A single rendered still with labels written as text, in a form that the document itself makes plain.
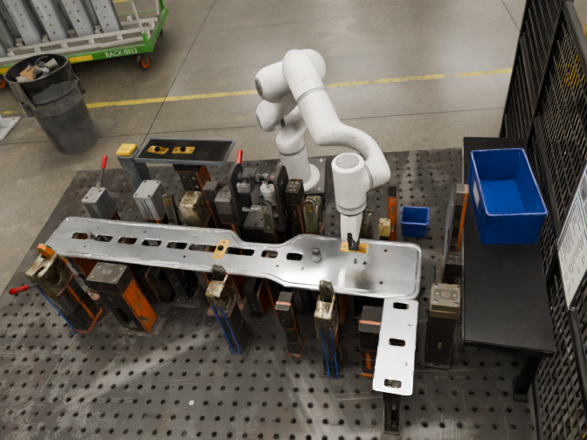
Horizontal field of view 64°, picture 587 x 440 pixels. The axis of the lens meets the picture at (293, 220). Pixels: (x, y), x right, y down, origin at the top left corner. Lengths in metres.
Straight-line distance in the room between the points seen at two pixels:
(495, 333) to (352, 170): 0.57
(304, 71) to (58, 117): 3.15
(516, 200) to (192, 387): 1.25
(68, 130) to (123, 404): 2.93
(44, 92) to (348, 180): 3.24
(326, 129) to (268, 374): 0.86
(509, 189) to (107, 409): 1.55
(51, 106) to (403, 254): 3.29
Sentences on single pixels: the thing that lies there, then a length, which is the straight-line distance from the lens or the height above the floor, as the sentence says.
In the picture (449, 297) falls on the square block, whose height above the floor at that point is 1.06.
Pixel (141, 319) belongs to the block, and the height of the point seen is 0.80.
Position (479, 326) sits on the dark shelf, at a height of 1.03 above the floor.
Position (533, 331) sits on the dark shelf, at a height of 1.03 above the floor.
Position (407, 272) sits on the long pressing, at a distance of 1.50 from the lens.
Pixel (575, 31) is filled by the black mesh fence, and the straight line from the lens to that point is 1.54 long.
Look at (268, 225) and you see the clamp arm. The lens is 1.67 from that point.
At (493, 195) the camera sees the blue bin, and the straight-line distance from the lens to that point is 1.72.
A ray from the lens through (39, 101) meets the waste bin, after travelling 4.21.
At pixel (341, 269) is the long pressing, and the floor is 1.00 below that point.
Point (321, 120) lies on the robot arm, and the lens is 1.29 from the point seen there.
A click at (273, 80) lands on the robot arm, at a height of 1.47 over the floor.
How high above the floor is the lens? 2.18
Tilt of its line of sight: 45 degrees down
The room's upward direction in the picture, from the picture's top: 11 degrees counter-clockwise
